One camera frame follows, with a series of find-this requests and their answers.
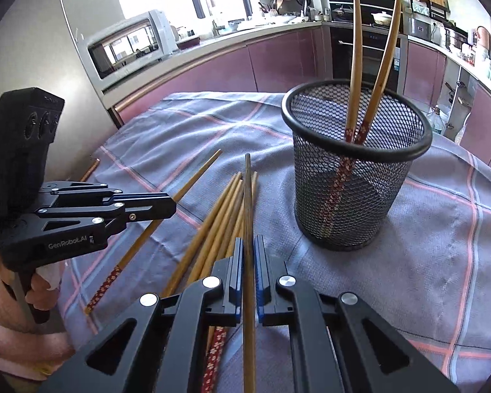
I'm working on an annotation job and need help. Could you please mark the silver refrigerator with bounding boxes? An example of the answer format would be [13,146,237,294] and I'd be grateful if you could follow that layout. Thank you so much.
[0,0,121,197]

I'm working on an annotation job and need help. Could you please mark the red-patterned wooden chopstick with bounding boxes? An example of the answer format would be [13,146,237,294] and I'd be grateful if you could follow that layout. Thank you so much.
[321,0,363,234]
[243,153,258,393]
[84,149,223,315]
[350,0,404,148]

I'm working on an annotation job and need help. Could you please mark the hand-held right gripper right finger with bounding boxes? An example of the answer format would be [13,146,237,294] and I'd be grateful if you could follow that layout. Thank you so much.
[254,234,461,393]

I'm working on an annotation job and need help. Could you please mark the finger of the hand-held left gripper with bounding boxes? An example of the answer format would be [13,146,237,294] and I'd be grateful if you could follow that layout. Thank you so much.
[39,180,176,210]
[18,202,176,241]

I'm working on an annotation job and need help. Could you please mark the bunch of wooden chopsticks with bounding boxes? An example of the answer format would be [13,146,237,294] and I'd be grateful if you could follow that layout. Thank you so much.
[159,171,259,393]

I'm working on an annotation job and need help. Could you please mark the person's left hand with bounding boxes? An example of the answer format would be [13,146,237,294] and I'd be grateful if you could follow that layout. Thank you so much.
[0,254,63,321]

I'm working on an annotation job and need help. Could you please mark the purple kitchen cabinet run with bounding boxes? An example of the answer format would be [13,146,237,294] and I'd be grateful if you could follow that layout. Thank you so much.
[112,27,491,168]

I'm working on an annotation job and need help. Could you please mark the grey checked tablecloth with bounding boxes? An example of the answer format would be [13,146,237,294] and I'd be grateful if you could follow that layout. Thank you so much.
[59,90,491,393]

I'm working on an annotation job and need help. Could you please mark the clear plastic bottle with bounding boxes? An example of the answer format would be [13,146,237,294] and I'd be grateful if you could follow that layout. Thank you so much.
[427,105,449,134]

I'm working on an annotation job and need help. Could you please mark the silver countertop appliance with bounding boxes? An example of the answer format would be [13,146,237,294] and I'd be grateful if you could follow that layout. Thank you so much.
[407,12,434,40]

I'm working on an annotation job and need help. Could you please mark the black mesh utensil basket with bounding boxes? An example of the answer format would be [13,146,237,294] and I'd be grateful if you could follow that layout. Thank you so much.
[282,80,433,252]

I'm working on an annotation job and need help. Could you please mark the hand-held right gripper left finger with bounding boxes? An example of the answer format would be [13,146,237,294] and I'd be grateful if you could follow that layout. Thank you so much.
[37,237,245,393]

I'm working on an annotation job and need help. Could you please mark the copper-coloured thermos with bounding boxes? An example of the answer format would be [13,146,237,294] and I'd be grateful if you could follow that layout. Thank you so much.
[475,26,491,56]

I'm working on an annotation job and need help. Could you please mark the white toaster oven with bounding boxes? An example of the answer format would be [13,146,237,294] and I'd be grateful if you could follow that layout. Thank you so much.
[84,9,179,91]

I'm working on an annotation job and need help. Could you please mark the black built-in oven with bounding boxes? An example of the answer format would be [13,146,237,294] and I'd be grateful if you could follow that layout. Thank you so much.
[327,0,408,95]

